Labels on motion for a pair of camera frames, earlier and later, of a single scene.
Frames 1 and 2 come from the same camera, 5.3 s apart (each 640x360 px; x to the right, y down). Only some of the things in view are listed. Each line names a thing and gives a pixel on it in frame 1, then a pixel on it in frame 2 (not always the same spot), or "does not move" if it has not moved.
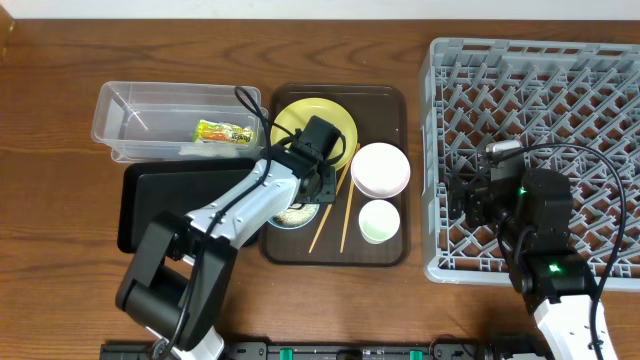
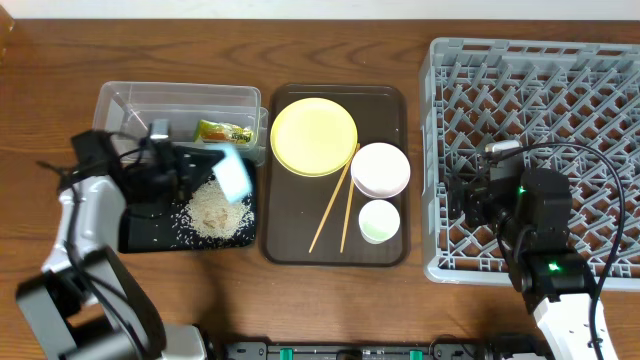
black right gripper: [463, 195] does not move
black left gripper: [322, 185] to [185, 170]
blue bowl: [293, 218] to [232, 176]
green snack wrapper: [221, 132] does not move
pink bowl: [380, 170] does not move
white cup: [379, 221] does not move
